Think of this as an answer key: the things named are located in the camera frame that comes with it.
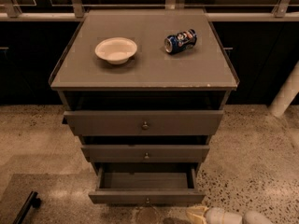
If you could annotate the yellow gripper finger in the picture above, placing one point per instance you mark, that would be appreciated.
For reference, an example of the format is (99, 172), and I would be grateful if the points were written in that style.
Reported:
(196, 214)

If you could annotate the grey middle drawer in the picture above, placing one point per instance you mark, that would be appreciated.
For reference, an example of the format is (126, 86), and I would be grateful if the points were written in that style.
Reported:
(145, 153)

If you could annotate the grey top drawer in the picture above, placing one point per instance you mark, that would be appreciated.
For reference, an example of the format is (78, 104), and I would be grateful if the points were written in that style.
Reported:
(132, 123)

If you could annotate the blue crushed soda can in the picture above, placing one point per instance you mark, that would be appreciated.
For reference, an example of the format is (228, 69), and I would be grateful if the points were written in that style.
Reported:
(181, 41)

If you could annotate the white pillar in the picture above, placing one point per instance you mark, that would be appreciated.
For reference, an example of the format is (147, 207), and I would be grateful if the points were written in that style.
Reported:
(286, 94)

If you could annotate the black bar handle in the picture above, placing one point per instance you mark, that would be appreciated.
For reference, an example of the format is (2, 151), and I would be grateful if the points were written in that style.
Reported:
(32, 201)

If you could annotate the white bowl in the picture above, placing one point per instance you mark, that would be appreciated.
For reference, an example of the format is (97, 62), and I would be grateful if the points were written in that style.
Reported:
(116, 50)

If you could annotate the grey drawer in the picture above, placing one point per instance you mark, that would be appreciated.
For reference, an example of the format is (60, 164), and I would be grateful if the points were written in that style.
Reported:
(145, 153)
(132, 123)
(153, 184)

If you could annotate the grey metal railing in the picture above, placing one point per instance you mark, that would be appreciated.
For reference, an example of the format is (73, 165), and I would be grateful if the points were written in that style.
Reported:
(280, 11)

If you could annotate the grey bottom drawer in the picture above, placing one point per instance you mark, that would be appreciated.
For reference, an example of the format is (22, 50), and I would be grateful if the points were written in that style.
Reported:
(153, 184)

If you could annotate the grey drawer cabinet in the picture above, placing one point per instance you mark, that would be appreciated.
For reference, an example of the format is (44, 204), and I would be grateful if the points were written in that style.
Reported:
(200, 78)

